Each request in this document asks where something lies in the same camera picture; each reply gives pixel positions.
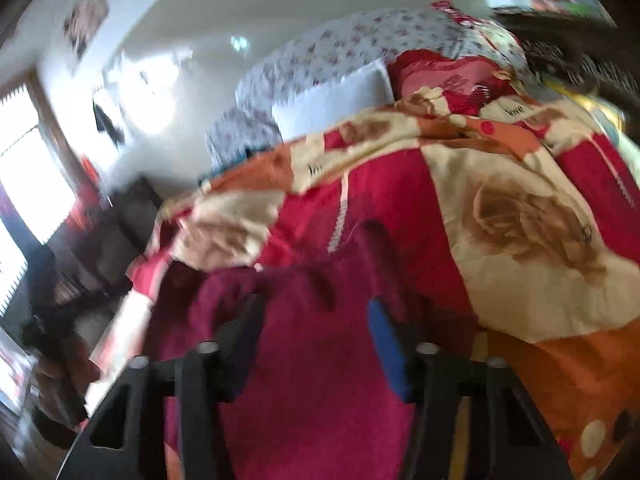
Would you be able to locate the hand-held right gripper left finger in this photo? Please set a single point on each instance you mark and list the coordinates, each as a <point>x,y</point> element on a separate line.
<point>245,355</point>

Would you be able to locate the maroon fleece garment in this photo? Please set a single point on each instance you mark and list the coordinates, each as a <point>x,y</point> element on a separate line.
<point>310,360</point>

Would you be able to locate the white pillow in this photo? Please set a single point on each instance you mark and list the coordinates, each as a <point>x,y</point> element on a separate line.
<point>330,105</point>

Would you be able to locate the orange red cream printed blanket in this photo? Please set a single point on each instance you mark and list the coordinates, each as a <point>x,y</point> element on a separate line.
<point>525,220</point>

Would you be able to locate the dark wooden furniture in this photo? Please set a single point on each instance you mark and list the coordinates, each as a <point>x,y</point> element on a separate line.
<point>125,225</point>

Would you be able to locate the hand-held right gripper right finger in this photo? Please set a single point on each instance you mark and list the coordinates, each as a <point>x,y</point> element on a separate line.
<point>390,355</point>

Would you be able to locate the wall picture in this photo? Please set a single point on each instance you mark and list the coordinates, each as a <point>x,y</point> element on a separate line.
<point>85,15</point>

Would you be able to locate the floral quilt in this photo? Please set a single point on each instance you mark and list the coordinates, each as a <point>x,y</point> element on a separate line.
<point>350,40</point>

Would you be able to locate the floral cloth bundle red trim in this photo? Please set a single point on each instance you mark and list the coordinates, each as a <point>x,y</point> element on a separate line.
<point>480,35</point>

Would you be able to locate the window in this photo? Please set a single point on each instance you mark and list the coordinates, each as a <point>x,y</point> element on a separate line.
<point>30,170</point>

